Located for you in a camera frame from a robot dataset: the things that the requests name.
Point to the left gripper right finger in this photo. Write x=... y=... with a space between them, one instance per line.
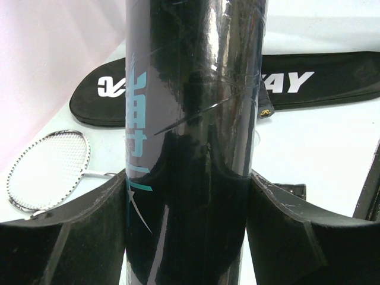
x=295 y=242

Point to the black racket bag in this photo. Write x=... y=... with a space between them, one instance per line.
x=292 y=80

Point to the black shuttlecock tube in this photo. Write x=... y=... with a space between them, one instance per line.
x=193 y=71

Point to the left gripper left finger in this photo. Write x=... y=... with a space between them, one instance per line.
x=80 y=242

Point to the badminton racket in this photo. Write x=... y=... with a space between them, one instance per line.
x=47 y=171
x=265 y=106

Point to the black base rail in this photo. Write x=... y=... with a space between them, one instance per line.
x=367 y=206

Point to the right badminton racket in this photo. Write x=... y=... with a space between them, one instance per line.
x=265 y=106

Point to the left badminton racket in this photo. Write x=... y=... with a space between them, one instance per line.
x=47 y=171

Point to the clear tube lid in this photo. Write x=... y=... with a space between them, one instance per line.
x=257 y=139

